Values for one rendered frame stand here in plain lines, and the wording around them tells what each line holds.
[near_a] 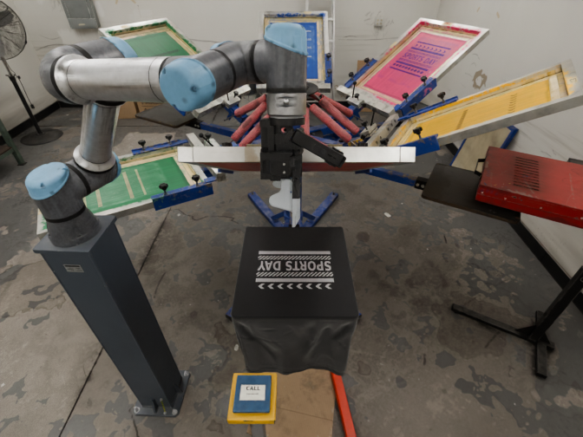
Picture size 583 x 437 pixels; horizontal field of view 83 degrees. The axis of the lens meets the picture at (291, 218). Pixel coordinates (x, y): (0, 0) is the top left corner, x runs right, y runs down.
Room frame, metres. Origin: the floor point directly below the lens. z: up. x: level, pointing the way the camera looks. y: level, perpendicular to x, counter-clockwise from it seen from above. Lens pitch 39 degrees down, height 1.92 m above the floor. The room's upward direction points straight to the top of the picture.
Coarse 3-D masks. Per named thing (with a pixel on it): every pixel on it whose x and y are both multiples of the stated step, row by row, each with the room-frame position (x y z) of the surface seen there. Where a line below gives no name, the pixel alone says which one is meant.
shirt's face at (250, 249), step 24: (264, 240) 1.06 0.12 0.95; (288, 240) 1.06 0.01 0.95; (312, 240) 1.06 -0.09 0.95; (336, 240) 1.06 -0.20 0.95; (240, 264) 0.92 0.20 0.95; (336, 264) 0.92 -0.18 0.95; (240, 288) 0.80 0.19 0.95; (336, 288) 0.80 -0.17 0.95; (240, 312) 0.69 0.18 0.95; (264, 312) 0.69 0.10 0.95; (288, 312) 0.69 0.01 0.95; (312, 312) 0.69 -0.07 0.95; (336, 312) 0.69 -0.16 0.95
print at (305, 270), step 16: (272, 256) 0.97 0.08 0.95; (288, 256) 0.97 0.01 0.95; (304, 256) 0.97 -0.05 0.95; (320, 256) 0.97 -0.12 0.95; (272, 272) 0.88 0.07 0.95; (288, 272) 0.88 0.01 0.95; (304, 272) 0.88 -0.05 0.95; (320, 272) 0.88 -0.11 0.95; (256, 288) 0.80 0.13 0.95; (272, 288) 0.80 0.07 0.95; (288, 288) 0.80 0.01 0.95; (304, 288) 0.80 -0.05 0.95; (320, 288) 0.80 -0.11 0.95
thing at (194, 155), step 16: (192, 160) 0.72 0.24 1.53; (208, 160) 0.72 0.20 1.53; (224, 160) 0.72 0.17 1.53; (240, 160) 0.72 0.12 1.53; (256, 160) 0.72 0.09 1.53; (304, 160) 0.72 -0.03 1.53; (320, 160) 0.72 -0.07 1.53; (352, 160) 0.72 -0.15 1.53; (368, 160) 0.72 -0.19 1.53; (384, 160) 0.72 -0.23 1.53; (400, 160) 0.72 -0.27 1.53
